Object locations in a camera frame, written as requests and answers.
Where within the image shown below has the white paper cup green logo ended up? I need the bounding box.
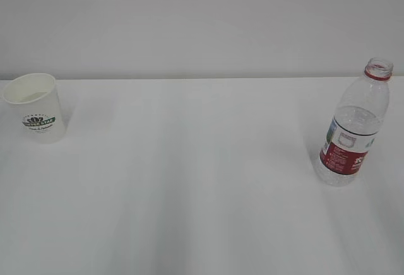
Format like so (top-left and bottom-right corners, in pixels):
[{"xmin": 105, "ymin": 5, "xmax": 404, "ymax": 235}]
[{"xmin": 3, "ymin": 73, "xmax": 66, "ymax": 144}]

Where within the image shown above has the clear water bottle red label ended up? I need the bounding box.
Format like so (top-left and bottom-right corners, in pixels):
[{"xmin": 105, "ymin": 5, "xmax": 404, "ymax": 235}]
[{"xmin": 314, "ymin": 57, "xmax": 394, "ymax": 187}]

